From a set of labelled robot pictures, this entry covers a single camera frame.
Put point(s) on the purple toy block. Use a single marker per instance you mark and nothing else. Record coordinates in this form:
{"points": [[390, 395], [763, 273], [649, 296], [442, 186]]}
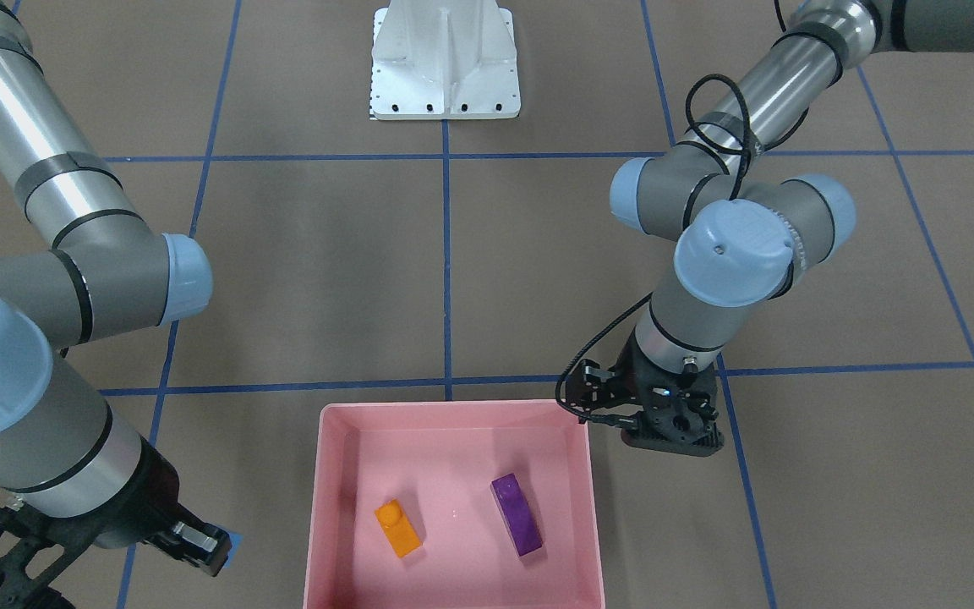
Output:
{"points": [[517, 515]]}

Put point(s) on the orange toy block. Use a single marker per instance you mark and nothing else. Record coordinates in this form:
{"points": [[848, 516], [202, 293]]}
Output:
{"points": [[397, 528]]}

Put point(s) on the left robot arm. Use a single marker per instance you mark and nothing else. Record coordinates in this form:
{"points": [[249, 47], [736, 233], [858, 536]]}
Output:
{"points": [[737, 243]]}

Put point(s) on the small blue toy block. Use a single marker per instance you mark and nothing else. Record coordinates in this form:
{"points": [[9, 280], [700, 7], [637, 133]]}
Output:
{"points": [[234, 541]]}

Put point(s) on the pink plastic box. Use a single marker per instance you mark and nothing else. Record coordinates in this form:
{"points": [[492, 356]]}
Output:
{"points": [[438, 460]]}

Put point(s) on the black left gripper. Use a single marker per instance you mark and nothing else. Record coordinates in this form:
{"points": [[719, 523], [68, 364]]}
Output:
{"points": [[632, 377]]}

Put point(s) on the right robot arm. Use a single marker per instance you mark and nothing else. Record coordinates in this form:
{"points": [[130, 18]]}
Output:
{"points": [[79, 474]]}

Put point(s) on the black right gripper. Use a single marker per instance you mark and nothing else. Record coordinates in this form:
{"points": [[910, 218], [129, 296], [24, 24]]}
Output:
{"points": [[151, 492]]}

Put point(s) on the white metal mount base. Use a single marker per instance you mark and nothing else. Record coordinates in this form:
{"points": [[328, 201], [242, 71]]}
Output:
{"points": [[444, 60]]}

